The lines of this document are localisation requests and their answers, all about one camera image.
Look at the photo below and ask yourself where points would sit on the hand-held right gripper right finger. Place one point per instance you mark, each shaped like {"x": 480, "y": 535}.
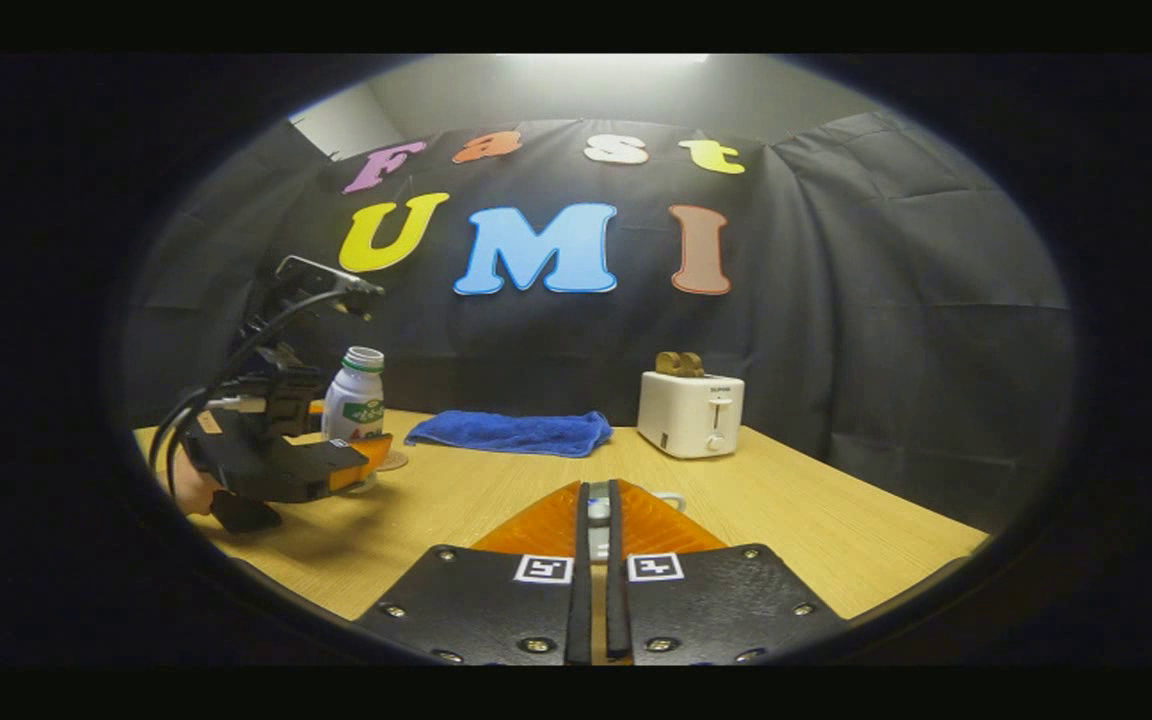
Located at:
{"x": 716, "y": 610}

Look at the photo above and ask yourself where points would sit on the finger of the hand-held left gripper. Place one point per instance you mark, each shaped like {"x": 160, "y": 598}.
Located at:
{"x": 356, "y": 470}

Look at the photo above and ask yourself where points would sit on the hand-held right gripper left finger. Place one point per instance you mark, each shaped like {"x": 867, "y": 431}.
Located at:
{"x": 476, "y": 610}

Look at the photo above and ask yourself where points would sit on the clear round coaster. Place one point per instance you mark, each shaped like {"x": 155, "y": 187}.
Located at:
{"x": 396, "y": 462}

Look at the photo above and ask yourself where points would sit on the white water bottle green label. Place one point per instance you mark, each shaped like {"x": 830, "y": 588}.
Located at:
{"x": 351, "y": 400}

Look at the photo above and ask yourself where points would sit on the blue towel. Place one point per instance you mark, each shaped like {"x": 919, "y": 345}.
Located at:
{"x": 511, "y": 433}

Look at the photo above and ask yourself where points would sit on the white toaster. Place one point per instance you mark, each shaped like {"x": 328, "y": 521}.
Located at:
{"x": 686, "y": 415}

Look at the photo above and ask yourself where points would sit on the brown bread slice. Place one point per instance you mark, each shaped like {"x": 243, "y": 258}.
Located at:
{"x": 679, "y": 364}

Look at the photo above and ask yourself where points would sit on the black backdrop cloth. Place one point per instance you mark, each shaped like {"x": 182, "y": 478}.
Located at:
{"x": 836, "y": 300}

